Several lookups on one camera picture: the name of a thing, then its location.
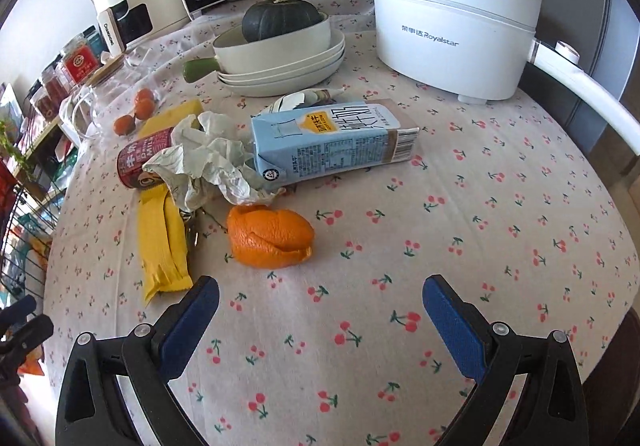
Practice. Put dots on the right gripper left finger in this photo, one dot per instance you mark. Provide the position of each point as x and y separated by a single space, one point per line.
91 408

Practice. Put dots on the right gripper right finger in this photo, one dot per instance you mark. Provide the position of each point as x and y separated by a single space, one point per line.
551 409

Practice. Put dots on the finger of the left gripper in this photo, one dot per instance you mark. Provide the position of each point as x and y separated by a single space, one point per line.
17 312
33 334

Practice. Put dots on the yellow snack wrapper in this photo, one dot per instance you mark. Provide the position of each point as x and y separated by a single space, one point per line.
162 244

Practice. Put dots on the orange peel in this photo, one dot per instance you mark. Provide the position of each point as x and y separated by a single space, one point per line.
269 239

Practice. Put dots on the red milk drink can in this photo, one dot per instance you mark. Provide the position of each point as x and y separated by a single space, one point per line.
132 158

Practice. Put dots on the white tissue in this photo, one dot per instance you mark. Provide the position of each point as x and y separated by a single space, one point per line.
207 159

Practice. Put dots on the yellow sponge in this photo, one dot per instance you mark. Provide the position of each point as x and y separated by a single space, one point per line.
170 118

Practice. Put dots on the light blue milk carton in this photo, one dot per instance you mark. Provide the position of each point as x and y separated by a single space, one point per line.
300 145

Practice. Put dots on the orange tangerine front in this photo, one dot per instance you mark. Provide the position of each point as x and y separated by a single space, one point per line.
124 125

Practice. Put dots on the orange tangerine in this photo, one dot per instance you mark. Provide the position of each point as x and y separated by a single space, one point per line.
144 109
144 95
124 125

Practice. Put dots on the clear jar dried red fruit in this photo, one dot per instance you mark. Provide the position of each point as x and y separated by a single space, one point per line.
49 92

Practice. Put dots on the orange tangerine middle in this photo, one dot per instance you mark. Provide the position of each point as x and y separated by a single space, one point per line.
144 109

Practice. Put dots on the glass jar with wooden lid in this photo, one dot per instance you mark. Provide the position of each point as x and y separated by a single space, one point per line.
107 94

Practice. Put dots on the orange tangerine back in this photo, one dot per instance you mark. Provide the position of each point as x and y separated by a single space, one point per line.
144 95

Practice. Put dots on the red label snack jar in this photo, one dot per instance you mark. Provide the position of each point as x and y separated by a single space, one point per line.
79 59

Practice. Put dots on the lower white plate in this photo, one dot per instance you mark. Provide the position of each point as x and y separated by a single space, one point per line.
299 81

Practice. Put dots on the white plate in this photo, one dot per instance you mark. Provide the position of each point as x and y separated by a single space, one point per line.
299 81
302 67

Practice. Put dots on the dark green kabocha squash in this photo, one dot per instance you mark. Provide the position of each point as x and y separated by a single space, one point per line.
271 18

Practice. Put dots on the upper white plate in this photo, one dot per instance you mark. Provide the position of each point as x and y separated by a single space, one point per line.
302 67

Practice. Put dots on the white electric cooking pot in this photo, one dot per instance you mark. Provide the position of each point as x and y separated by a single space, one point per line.
478 49

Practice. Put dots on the black wire storage rack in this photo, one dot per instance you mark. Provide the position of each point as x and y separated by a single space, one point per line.
29 215

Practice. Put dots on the cream pan with green handle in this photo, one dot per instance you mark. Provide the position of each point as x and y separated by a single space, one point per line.
234 55

